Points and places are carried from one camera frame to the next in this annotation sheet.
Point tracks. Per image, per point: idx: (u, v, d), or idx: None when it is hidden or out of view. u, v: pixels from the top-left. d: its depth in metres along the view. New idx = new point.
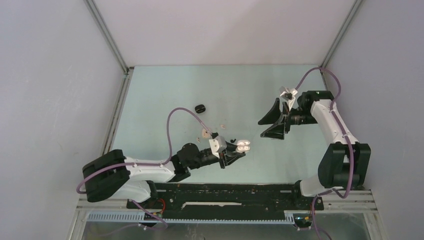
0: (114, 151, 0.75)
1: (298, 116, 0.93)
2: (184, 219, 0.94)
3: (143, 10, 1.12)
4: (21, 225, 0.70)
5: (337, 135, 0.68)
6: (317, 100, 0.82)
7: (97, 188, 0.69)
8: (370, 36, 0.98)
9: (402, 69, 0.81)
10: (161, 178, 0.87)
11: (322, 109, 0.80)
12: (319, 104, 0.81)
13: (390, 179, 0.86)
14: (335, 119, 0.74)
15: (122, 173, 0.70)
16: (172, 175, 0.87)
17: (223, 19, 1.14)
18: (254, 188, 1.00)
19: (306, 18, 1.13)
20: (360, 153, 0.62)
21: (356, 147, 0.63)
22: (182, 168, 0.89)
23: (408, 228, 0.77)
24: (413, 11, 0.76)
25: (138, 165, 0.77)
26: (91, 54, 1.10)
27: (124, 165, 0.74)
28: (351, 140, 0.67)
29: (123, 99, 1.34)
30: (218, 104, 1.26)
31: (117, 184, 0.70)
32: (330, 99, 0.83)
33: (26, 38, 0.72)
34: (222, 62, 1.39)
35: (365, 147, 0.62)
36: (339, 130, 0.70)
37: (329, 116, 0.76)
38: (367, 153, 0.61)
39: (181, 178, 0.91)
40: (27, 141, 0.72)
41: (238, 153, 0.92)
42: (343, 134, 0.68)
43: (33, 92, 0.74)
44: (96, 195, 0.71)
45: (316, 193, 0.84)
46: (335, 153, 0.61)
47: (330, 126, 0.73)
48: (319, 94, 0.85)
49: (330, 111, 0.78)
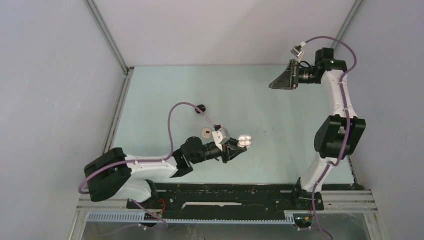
0: (114, 149, 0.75)
1: (308, 73, 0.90)
2: (184, 219, 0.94)
3: (143, 10, 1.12)
4: (20, 225, 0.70)
5: (338, 109, 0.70)
6: (328, 70, 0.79)
7: (100, 186, 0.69)
8: (370, 35, 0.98)
9: (402, 69, 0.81)
10: (164, 174, 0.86)
11: (331, 80, 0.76)
12: (329, 73, 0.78)
13: (390, 179, 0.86)
14: (341, 91, 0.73)
15: (123, 171, 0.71)
16: (175, 170, 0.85)
17: (223, 18, 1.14)
18: (254, 188, 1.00)
19: (306, 18, 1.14)
20: (355, 126, 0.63)
21: (353, 120, 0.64)
22: (185, 161, 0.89)
23: (409, 228, 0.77)
24: (413, 11, 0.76)
25: (139, 162, 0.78)
26: (91, 54, 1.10)
27: (125, 163, 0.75)
28: (351, 114, 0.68)
29: (123, 99, 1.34)
30: (218, 104, 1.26)
31: (119, 181, 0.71)
32: (342, 70, 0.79)
33: (26, 38, 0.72)
34: (222, 62, 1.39)
35: (361, 122, 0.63)
36: (341, 103, 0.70)
37: (336, 87, 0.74)
38: (362, 127, 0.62)
39: (184, 173, 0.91)
40: (27, 140, 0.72)
41: (238, 148, 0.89)
42: (344, 108, 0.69)
43: (32, 92, 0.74)
44: (99, 194, 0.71)
45: (315, 180, 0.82)
46: (331, 125, 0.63)
47: (334, 97, 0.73)
48: (334, 62, 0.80)
49: (338, 82, 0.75)
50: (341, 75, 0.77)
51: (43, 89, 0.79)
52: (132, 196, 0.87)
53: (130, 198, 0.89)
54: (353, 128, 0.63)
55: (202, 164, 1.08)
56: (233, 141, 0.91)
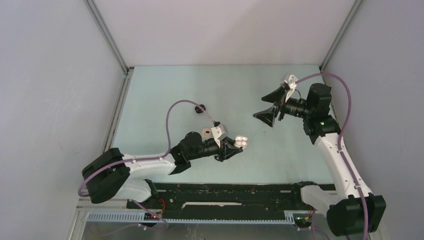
0: (111, 149, 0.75)
1: (295, 107, 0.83)
2: (184, 219, 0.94)
3: (143, 10, 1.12)
4: (21, 224, 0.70)
5: (350, 186, 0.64)
6: (323, 136, 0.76)
7: (99, 188, 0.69)
8: (370, 36, 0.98)
9: (402, 69, 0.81)
10: (163, 171, 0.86)
11: (329, 148, 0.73)
12: (326, 141, 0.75)
13: (389, 180, 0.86)
14: (345, 161, 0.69)
15: (122, 170, 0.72)
16: (173, 166, 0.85)
17: (223, 18, 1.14)
18: (254, 188, 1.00)
19: (306, 18, 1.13)
20: (375, 206, 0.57)
21: (370, 200, 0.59)
22: (183, 158, 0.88)
23: (408, 227, 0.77)
24: (413, 11, 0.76)
25: (137, 161, 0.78)
26: (91, 54, 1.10)
27: (124, 162, 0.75)
28: (364, 191, 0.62)
29: (123, 99, 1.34)
30: (218, 104, 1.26)
31: (119, 181, 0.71)
32: (337, 132, 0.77)
33: (27, 38, 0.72)
34: (222, 62, 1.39)
35: (379, 200, 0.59)
36: (350, 178, 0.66)
37: (338, 156, 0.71)
38: (383, 206, 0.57)
39: (182, 169, 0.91)
40: (27, 140, 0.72)
41: (235, 148, 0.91)
42: (356, 185, 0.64)
43: (33, 91, 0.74)
44: (99, 196, 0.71)
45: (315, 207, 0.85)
46: (351, 210, 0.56)
47: (340, 171, 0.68)
48: (325, 124, 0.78)
49: (338, 150, 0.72)
50: (337, 141, 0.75)
51: (43, 89, 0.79)
52: (131, 196, 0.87)
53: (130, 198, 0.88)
54: (373, 208, 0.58)
55: (202, 164, 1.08)
56: (230, 140, 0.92)
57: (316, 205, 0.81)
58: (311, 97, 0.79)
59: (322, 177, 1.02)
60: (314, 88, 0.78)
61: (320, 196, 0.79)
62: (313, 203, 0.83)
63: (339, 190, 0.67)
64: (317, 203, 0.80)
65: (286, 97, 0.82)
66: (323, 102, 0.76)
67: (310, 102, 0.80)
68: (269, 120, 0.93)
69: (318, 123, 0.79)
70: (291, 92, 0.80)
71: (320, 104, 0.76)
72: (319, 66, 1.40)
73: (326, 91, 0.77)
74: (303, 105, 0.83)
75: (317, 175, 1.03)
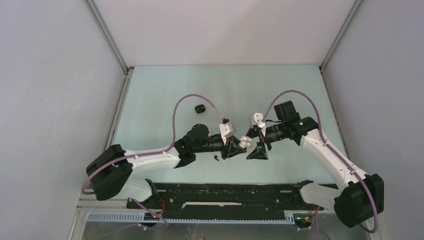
0: (113, 146, 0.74)
1: (274, 133, 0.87)
2: (184, 219, 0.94)
3: (143, 10, 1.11)
4: (21, 224, 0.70)
5: (346, 174, 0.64)
6: (305, 134, 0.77)
7: (103, 184, 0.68)
8: (370, 36, 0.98)
9: (403, 69, 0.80)
10: (167, 165, 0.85)
11: (315, 144, 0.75)
12: (309, 138, 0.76)
13: (389, 179, 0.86)
14: (333, 151, 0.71)
15: (124, 166, 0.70)
16: (177, 160, 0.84)
17: (223, 18, 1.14)
18: (254, 188, 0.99)
19: (306, 18, 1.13)
20: (374, 185, 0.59)
21: (369, 181, 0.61)
22: (189, 151, 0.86)
23: (408, 227, 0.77)
24: (413, 11, 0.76)
25: (140, 156, 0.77)
26: (91, 54, 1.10)
27: (126, 158, 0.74)
28: (361, 175, 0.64)
29: (123, 98, 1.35)
30: (218, 104, 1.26)
31: (122, 177, 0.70)
32: (316, 127, 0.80)
33: (26, 39, 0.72)
34: (222, 62, 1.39)
35: (376, 178, 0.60)
36: (344, 167, 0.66)
37: (325, 149, 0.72)
38: (381, 183, 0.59)
39: (187, 162, 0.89)
40: (27, 140, 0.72)
41: (238, 149, 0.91)
42: (351, 170, 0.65)
43: (33, 91, 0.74)
44: (104, 193, 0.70)
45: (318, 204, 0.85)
46: (356, 196, 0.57)
47: (333, 163, 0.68)
48: (303, 124, 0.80)
49: (324, 144, 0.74)
50: (320, 135, 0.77)
51: (42, 89, 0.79)
52: (133, 194, 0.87)
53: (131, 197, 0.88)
54: (374, 188, 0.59)
55: (202, 165, 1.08)
56: (236, 139, 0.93)
57: (319, 202, 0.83)
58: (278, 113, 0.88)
59: (323, 177, 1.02)
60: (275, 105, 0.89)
61: (320, 192, 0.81)
62: (316, 201, 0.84)
63: (337, 180, 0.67)
64: (320, 199, 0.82)
65: (263, 131, 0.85)
66: (287, 108, 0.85)
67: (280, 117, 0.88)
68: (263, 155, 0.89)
69: (295, 124, 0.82)
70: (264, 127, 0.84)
71: (286, 109, 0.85)
72: (319, 66, 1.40)
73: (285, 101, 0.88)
74: (279, 128, 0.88)
75: (317, 175, 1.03)
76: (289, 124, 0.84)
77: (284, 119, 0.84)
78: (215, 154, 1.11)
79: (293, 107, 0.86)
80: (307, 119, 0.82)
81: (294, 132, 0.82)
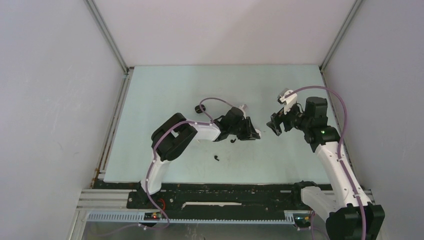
0: (176, 113, 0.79)
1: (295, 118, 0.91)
2: (184, 219, 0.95)
3: (143, 10, 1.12)
4: (21, 225, 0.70)
5: (348, 195, 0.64)
6: (322, 144, 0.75)
7: (175, 145, 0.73)
8: (371, 35, 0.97)
9: (404, 69, 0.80)
10: (210, 136, 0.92)
11: (329, 156, 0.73)
12: (325, 148, 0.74)
13: (389, 180, 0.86)
14: (345, 169, 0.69)
15: (190, 129, 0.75)
16: (219, 132, 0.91)
17: (223, 19, 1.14)
18: (254, 188, 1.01)
19: (306, 18, 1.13)
20: (373, 215, 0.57)
21: (369, 208, 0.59)
22: (226, 125, 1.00)
23: (409, 228, 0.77)
24: (414, 11, 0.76)
25: (198, 124, 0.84)
26: (91, 54, 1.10)
27: (188, 123, 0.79)
28: (363, 201, 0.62)
29: (123, 99, 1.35)
30: (218, 104, 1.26)
31: (188, 139, 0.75)
32: (337, 140, 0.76)
33: (26, 40, 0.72)
34: (222, 61, 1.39)
35: (378, 209, 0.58)
36: (349, 187, 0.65)
37: (338, 165, 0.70)
38: (381, 215, 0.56)
39: (223, 136, 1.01)
40: (27, 140, 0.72)
41: (255, 132, 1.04)
42: (355, 193, 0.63)
43: (33, 91, 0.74)
44: (171, 156, 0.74)
45: (313, 208, 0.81)
46: (349, 218, 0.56)
47: (339, 180, 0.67)
48: (325, 133, 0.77)
49: (338, 159, 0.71)
50: (337, 149, 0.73)
51: (43, 89, 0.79)
52: (158, 176, 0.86)
53: (153, 178, 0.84)
54: (372, 217, 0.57)
55: (202, 165, 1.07)
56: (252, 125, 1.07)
57: (315, 207, 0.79)
58: (308, 108, 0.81)
59: (322, 177, 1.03)
60: (309, 99, 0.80)
61: (321, 200, 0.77)
62: (313, 206, 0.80)
63: (338, 197, 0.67)
64: (317, 206, 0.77)
65: (287, 108, 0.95)
66: (320, 109, 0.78)
67: (308, 113, 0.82)
68: (279, 131, 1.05)
69: (318, 130, 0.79)
70: (287, 103, 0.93)
71: (318, 112, 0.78)
72: (319, 66, 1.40)
73: (322, 100, 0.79)
74: (301, 118, 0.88)
75: (317, 175, 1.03)
76: (313, 126, 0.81)
77: (311, 121, 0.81)
78: (215, 154, 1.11)
79: (326, 111, 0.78)
80: (332, 129, 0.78)
81: (313, 137, 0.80)
